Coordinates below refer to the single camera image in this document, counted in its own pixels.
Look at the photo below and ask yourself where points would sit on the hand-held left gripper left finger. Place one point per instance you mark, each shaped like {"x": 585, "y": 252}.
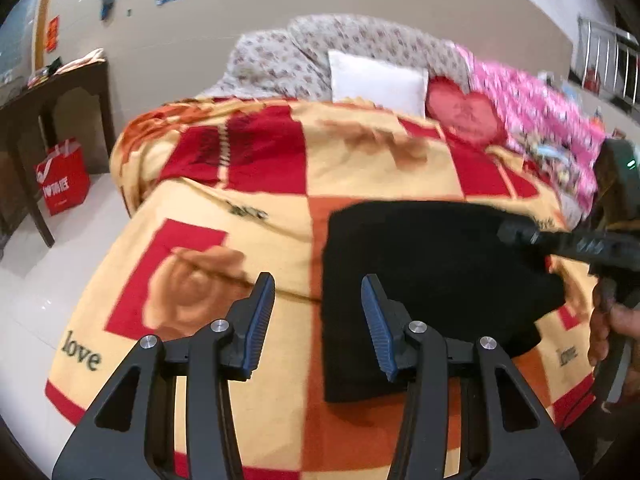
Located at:
{"x": 260, "y": 322}

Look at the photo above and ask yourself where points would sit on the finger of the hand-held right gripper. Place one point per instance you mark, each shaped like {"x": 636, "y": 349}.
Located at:
{"x": 545, "y": 241}

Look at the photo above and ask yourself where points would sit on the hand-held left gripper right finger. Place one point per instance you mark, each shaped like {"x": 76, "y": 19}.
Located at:
{"x": 377, "y": 332}

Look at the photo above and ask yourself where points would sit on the black pants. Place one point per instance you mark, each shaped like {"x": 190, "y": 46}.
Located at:
{"x": 425, "y": 280}

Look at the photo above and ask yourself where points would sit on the person's right hand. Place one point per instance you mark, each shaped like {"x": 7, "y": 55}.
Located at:
{"x": 627, "y": 320}

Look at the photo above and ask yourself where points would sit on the crumpled patterned cloth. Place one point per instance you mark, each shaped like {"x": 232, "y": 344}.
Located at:
{"x": 550, "y": 160}

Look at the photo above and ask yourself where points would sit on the pink printed quilt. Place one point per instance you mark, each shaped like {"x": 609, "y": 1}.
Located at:
{"x": 525, "y": 95}

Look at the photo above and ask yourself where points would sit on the metal stair railing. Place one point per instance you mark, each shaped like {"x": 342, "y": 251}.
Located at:
{"x": 607, "y": 55}

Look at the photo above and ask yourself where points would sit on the red heart-shaped cushion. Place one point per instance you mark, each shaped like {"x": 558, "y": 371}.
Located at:
{"x": 465, "y": 110}

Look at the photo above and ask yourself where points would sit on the red and yellow printed blanket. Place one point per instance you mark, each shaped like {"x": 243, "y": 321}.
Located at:
{"x": 280, "y": 170}

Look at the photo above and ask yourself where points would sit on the person's dark clothing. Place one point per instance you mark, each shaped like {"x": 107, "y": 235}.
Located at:
{"x": 610, "y": 440}

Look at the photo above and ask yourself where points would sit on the white pillow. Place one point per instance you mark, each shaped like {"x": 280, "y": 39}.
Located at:
{"x": 375, "y": 80}

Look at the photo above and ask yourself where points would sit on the red shopping bag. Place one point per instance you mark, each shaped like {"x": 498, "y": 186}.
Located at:
{"x": 62, "y": 180}

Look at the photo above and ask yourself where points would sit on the grey floral quilt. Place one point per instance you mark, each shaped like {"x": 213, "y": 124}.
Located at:
{"x": 280, "y": 55}

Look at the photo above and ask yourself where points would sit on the dark wooden table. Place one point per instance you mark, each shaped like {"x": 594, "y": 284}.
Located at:
{"x": 30, "y": 105}

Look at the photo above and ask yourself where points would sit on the pink folded cloth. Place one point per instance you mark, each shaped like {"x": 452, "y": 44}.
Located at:
{"x": 82, "y": 60}

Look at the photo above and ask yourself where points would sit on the small dark object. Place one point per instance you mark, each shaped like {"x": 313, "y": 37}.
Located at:
{"x": 51, "y": 66}

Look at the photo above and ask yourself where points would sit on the glass block window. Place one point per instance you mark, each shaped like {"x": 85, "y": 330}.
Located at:
{"x": 20, "y": 30}

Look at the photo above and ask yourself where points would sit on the red wall sticker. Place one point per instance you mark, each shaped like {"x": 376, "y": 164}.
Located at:
{"x": 52, "y": 34}

